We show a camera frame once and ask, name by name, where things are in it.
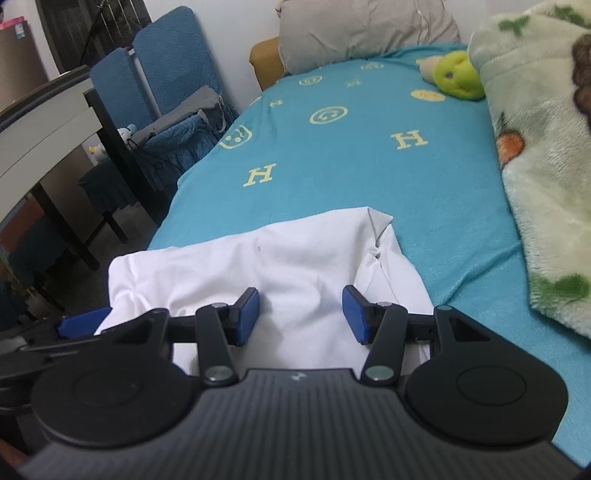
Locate dark window with grille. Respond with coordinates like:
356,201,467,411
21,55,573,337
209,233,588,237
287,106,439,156
34,0,153,75

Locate yellow headboard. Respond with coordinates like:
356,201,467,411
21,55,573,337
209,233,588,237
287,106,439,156
249,37,288,91

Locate green lion print blanket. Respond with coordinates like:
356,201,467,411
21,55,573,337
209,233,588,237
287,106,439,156
468,0,591,340

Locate blue covered chair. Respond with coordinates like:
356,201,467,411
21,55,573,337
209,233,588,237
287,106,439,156
133,6,241,188
78,47,160,243

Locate white shirt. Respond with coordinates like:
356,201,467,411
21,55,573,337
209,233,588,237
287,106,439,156
95,206,435,376

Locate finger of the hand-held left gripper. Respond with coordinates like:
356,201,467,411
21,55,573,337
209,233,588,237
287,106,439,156
18,307,112,356

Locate green plush toy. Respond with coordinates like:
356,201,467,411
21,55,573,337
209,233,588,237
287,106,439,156
419,51,485,101

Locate bed with teal smiley sheet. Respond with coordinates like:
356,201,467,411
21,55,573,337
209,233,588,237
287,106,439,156
148,42,591,467

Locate grey pillow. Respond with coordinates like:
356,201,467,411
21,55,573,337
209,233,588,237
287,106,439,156
277,0,462,75

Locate grey cloth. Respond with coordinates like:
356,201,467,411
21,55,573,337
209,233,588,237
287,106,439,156
134,87,228,140

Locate white table with black legs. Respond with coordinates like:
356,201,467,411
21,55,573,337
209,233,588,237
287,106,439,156
0,65,171,319

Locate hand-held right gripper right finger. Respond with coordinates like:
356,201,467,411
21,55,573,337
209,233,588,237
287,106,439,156
342,285,493,384

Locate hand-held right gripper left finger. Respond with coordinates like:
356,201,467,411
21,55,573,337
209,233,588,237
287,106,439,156
99,287,260,387

